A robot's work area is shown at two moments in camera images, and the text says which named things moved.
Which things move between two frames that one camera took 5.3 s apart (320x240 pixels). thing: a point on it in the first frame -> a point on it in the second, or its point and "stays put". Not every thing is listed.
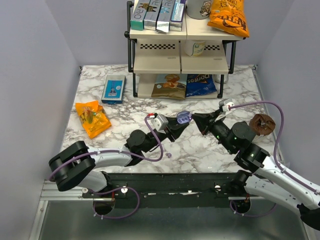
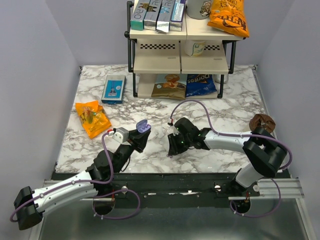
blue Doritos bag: x=199 y=84 stays put
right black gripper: x=202 y=120 -> x=174 y=149
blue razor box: x=114 y=90 stays put
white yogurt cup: x=194 y=48 stays put
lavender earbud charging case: x=182 y=117 -> x=142 y=126
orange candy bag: x=93 y=117 stays put
